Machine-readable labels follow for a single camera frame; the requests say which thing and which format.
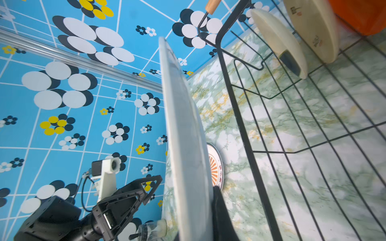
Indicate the cream plate with flower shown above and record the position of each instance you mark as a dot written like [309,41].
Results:
[281,41]

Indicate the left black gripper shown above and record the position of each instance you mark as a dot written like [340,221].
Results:
[111,215]

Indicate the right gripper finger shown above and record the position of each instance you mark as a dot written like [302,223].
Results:
[222,226]

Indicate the orange sunburst plate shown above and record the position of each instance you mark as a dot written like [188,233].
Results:
[216,164]

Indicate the clear plastic jar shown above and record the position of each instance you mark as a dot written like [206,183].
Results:
[151,231]

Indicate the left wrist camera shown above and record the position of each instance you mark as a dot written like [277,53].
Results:
[105,170]

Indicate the beige plate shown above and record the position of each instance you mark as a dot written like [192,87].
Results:
[315,22]

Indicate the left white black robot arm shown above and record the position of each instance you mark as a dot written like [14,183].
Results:
[58,220]

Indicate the green red rim plate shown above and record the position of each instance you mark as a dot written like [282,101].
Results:
[188,152]

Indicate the left wooden rack handle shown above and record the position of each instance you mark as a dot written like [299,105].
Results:
[212,5]

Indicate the black wire dish rack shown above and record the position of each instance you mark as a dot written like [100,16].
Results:
[316,145]

